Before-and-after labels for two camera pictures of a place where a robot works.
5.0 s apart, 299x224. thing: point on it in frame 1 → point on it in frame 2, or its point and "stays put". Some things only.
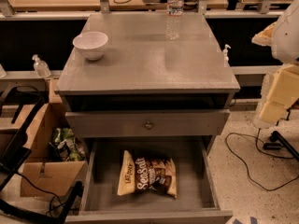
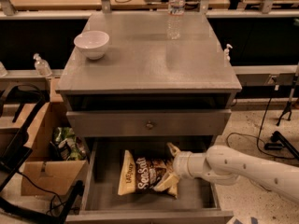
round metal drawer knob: (149, 125) stays put
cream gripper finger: (264, 37) → (173, 148)
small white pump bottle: (226, 58) stays put
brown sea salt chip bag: (141, 174) stays put
